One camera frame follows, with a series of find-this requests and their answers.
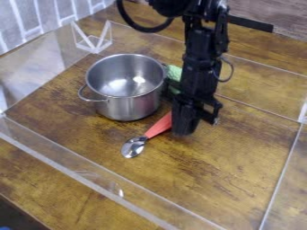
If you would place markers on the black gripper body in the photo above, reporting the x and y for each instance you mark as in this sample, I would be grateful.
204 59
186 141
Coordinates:
206 44

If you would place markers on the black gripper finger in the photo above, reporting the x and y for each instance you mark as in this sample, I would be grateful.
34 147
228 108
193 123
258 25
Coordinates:
185 117
210 112

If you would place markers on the stainless steel pot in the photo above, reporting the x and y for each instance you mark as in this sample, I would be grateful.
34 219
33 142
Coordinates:
124 84

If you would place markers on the pink handled metal spoon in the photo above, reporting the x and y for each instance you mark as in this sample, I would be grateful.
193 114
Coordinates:
134 145

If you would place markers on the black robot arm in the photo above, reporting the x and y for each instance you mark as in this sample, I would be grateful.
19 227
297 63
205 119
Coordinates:
209 10

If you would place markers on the green bitter gourd toy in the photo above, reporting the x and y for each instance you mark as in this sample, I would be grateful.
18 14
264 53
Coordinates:
174 78

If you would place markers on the black wall strip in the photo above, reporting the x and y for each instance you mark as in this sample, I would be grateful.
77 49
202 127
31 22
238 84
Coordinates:
252 24

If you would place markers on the clear acrylic corner bracket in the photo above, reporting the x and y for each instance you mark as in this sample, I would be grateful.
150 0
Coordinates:
91 43

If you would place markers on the clear acrylic enclosure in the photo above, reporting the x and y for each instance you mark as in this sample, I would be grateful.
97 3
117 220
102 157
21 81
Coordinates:
233 177

